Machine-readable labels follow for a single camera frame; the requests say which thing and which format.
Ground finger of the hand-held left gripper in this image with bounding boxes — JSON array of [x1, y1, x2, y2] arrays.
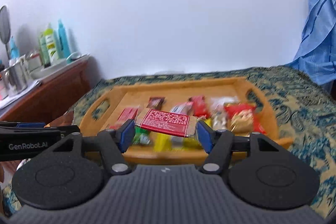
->
[[0, 126, 81, 139], [0, 122, 47, 128]]

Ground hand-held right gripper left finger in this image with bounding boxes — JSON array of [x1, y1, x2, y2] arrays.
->
[[54, 119, 136, 175]]

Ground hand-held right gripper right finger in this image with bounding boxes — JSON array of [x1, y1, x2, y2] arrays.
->
[[197, 120, 283, 175]]

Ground green snack packet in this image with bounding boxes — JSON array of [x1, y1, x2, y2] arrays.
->
[[133, 126, 151, 145]]

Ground cream and red candy packet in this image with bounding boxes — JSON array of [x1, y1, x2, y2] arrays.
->
[[108, 107, 139, 130]]

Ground clear nougat bar packet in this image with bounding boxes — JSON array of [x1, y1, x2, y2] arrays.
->
[[211, 106, 228, 130]]

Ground red cartoon snack packet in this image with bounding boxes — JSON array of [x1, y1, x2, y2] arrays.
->
[[189, 96, 211, 120]]

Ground white blue snack packet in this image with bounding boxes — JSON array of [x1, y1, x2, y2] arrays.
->
[[169, 103, 194, 116]]

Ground yellow snack packet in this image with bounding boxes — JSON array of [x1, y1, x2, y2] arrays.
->
[[154, 132, 201, 152]]

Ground red label cracker bar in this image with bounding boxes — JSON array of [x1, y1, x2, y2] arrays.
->
[[134, 108, 198, 138]]

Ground red gold nut packet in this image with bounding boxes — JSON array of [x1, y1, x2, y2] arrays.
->
[[224, 103, 266, 134]]

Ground brown peanut snack packet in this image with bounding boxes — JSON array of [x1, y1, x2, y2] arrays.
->
[[147, 97, 166, 109]]

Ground wooden tray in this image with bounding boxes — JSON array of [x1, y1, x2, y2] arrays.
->
[[79, 77, 293, 165]]

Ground white papers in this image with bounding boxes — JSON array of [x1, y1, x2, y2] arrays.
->
[[0, 80, 42, 109]]

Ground wooden cabinet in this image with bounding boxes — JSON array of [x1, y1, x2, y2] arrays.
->
[[0, 59, 91, 125]]

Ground steel pot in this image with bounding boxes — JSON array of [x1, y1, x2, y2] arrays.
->
[[0, 56, 29, 95]]

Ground white serving tray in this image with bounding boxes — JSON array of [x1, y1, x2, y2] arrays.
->
[[30, 52, 91, 80]]

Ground glass jar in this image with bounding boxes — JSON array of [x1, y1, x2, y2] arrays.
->
[[26, 51, 42, 73]]

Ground pale green bottle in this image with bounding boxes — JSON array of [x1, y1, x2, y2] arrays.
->
[[39, 31, 50, 69]]

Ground small blue spray bottle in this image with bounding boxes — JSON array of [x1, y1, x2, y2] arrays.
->
[[9, 36, 20, 61]]

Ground white green label bottle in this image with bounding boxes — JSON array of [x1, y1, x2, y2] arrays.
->
[[45, 23, 60, 62]]

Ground round standing mirror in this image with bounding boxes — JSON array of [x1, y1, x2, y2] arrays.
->
[[0, 5, 11, 60]]

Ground blue plaid shirt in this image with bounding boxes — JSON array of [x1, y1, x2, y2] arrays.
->
[[285, 0, 336, 86]]

